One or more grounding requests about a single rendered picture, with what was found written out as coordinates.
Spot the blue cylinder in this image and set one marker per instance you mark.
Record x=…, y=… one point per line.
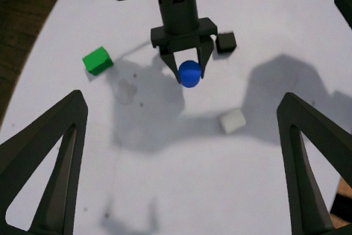
x=190, y=73

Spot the green rectangular block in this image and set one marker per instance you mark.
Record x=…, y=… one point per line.
x=97, y=62

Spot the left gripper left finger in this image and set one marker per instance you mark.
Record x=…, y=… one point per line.
x=23, y=153

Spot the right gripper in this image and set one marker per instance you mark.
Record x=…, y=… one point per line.
x=181, y=30

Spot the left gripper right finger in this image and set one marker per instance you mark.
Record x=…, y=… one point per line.
x=308, y=212

